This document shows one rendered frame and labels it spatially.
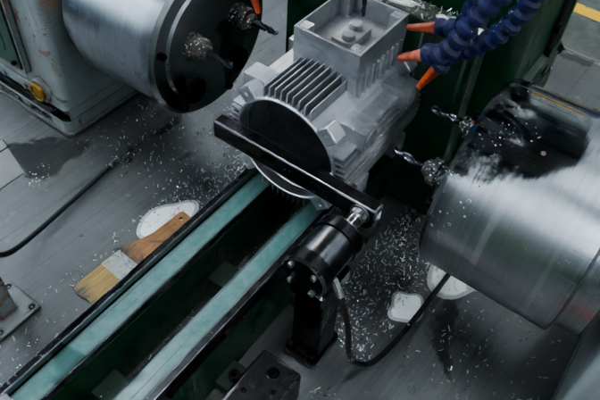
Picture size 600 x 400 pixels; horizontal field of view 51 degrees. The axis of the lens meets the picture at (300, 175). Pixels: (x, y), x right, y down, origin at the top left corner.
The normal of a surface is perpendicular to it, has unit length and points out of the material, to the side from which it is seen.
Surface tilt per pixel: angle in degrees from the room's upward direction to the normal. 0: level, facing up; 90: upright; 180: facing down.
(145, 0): 43
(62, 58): 90
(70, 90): 90
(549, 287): 80
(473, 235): 73
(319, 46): 90
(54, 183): 0
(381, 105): 0
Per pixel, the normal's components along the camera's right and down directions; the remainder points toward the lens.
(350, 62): -0.59, 0.57
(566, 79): 0.05, -0.68
